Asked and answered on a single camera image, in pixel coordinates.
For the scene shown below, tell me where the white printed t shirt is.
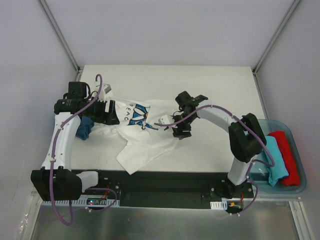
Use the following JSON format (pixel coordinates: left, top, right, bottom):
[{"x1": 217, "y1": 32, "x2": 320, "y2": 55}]
[{"x1": 90, "y1": 99, "x2": 178, "y2": 175}]

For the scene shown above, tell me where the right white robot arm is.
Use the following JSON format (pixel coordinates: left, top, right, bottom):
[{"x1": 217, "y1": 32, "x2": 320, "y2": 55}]
[{"x1": 172, "y1": 91, "x2": 267, "y2": 198}]

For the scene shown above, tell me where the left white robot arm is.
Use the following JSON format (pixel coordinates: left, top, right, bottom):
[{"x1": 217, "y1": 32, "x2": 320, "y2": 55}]
[{"x1": 30, "y1": 82, "x2": 120, "y2": 201}]

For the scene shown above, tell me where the dark blue t shirt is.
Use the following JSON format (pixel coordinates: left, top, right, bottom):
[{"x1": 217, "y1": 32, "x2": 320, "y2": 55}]
[{"x1": 75, "y1": 116, "x2": 95, "y2": 141}]

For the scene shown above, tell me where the cyan rolled t shirt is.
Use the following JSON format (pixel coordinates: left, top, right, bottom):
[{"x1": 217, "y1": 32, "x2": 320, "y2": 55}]
[{"x1": 259, "y1": 136, "x2": 290, "y2": 187}]

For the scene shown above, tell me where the red rolled t shirt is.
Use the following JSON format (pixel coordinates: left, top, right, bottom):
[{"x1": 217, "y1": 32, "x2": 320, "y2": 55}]
[{"x1": 267, "y1": 131, "x2": 301, "y2": 187}]

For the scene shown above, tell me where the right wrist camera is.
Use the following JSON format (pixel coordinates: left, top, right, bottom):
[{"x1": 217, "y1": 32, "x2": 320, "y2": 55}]
[{"x1": 159, "y1": 115, "x2": 174, "y2": 126}]

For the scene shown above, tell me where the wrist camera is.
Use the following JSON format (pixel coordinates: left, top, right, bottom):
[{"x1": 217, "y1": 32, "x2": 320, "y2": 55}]
[
  {"x1": 159, "y1": 115, "x2": 174, "y2": 126},
  {"x1": 98, "y1": 83, "x2": 112, "y2": 98}
]

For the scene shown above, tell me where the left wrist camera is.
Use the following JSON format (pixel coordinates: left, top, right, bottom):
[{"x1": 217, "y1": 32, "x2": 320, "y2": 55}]
[{"x1": 98, "y1": 83, "x2": 112, "y2": 98}]

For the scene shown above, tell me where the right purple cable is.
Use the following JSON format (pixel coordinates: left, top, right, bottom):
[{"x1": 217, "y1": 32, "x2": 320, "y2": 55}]
[{"x1": 154, "y1": 104, "x2": 276, "y2": 217}]

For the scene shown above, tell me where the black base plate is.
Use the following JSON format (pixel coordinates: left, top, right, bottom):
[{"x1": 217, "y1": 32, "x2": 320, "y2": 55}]
[{"x1": 79, "y1": 170, "x2": 254, "y2": 209}]

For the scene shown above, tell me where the right slotted cable duct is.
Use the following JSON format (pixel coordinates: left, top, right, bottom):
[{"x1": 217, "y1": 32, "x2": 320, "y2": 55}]
[{"x1": 210, "y1": 200, "x2": 228, "y2": 211}]

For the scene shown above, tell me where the slotted cable duct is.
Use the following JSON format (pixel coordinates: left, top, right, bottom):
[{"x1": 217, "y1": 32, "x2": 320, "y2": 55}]
[
  {"x1": 210, "y1": 200, "x2": 228, "y2": 211},
  {"x1": 42, "y1": 197, "x2": 120, "y2": 208}
]

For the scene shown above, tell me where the left slotted cable duct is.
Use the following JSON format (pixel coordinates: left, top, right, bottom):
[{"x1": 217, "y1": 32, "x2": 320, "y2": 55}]
[{"x1": 42, "y1": 197, "x2": 120, "y2": 208}]

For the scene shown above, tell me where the left aluminium frame post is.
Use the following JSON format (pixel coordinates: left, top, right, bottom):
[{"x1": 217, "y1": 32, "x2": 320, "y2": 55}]
[{"x1": 37, "y1": 0, "x2": 81, "y2": 74}]

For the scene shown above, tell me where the aluminium frame post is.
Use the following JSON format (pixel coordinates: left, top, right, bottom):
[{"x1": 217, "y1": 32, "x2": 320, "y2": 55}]
[
  {"x1": 252, "y1": 0, "x2": 303, "y2": 76},
  {"x1": 37, "y1": 0, "x2": 81, "y2": 74}
]

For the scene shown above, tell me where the right aluminium frame post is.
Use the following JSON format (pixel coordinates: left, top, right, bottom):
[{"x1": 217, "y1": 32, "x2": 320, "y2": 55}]
[{"x1": 252, "y1": 0, "x2": 303, "y2": 76}]

